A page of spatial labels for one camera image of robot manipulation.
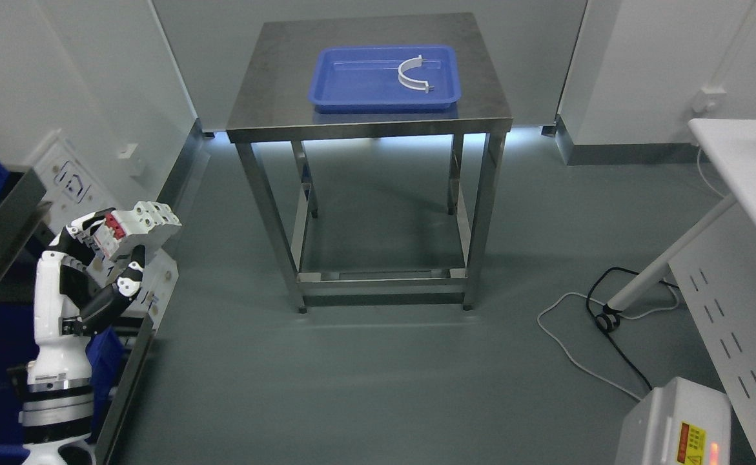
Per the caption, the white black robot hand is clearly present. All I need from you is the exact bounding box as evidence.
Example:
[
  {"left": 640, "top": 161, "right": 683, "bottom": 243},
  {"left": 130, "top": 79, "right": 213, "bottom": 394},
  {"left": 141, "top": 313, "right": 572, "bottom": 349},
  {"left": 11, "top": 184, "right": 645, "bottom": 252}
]
[{"left": 27, "top": 212, "right": 147, "bottom": 384}]

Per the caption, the white red circuit breaker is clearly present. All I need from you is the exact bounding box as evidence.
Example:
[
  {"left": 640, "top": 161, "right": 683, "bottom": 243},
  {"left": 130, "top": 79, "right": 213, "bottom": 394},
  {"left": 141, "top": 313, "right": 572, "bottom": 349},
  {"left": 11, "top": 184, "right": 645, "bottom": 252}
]
[{"left": 92, "top": 201, "right": 182, "bottom": 263}]

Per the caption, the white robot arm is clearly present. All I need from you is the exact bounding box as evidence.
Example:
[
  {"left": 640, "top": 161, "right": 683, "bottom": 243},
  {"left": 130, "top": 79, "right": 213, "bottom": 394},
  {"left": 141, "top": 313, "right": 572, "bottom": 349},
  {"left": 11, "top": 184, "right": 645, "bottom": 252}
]
[{"left": 8, "top": 364, "right": 97, "bottom": 464}]

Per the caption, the steel shelf rack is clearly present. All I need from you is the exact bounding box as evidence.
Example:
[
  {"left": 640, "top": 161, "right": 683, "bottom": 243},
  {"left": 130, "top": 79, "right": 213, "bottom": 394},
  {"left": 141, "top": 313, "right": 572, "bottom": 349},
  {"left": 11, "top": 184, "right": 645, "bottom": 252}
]
[{"left": 0, "top": 165, "right": 159, "bottom": 465}]

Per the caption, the blue bin lower left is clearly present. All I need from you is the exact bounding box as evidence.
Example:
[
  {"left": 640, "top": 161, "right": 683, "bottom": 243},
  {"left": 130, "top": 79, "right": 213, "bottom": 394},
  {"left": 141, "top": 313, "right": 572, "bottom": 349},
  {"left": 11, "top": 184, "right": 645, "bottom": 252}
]
[{"left": 0, "top": 304, "right": 129, "bottom": 464}]

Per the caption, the white perforated panel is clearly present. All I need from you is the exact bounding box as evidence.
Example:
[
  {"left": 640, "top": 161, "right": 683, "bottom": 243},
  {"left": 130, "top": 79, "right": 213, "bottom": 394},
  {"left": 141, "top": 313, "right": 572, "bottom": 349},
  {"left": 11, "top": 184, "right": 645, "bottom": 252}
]
[{"left": 28, "top": 129, "right": 182, "bottom": 329}]

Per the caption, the stainless steel table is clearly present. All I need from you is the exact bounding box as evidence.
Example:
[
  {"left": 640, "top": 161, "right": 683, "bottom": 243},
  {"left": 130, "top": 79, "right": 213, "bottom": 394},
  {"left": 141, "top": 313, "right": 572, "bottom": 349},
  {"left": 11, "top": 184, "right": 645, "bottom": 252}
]
[{"left": 225, "top": 12, "right": 513, "bottom": 315}]

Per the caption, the blue plastic tray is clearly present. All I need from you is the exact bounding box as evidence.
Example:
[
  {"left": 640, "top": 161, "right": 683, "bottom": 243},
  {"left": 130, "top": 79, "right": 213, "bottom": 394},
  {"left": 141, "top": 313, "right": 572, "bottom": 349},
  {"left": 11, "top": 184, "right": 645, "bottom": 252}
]
[{"left": 307, "top": 44, "right": 463, "bottom": 114}]

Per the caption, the white curved plastic clamp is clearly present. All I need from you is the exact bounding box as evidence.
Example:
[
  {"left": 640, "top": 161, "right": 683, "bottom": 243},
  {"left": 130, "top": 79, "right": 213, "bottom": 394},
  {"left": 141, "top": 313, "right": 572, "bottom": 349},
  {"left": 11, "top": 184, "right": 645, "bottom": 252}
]
[{"left": 397, "top": 55, "right": 434, "bottom": 93}]

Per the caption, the white machine with warning label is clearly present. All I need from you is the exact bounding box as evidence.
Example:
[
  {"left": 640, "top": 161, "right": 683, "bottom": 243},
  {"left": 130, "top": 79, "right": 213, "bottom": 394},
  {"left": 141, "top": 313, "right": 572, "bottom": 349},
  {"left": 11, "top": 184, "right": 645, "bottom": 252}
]
[{"left": 615, "top": 377, "right": 732, "bottom": 464}]

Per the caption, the white desk with leg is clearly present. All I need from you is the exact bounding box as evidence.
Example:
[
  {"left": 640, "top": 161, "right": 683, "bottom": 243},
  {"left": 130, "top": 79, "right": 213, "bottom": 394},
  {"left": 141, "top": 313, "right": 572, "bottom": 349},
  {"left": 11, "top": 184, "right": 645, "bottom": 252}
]
[{"left": 599, "top": 118, "right": 756, "bottom": 458}]

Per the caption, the white wall box left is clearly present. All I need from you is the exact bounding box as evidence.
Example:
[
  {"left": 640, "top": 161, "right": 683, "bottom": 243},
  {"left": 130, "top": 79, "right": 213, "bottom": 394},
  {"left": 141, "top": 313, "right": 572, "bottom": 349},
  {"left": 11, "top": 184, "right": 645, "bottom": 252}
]
[{"left": 117, "top": 143, "right": 145, "bottom": 178}]

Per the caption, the white cable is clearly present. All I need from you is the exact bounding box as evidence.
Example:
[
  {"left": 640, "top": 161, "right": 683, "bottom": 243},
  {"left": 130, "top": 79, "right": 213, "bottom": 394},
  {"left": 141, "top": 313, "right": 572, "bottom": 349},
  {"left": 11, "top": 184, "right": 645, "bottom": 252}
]
[{"left": 537, "top": 145, "right": 727, "bottom": 402}]

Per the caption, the black cable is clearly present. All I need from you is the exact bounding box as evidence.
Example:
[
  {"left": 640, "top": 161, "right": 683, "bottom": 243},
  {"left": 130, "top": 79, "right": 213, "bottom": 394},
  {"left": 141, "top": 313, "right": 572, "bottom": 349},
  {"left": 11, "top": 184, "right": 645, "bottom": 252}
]
[{"left": 586, "top": 267, "right": 679, "bottom": 392}]

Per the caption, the white wall socket right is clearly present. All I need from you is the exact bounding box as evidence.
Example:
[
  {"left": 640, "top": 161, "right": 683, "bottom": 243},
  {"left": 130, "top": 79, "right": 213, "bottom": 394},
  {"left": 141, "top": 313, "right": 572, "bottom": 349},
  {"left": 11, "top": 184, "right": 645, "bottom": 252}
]
[{"left": 691, "top": 86, "right": 727, "bottom": 114}]

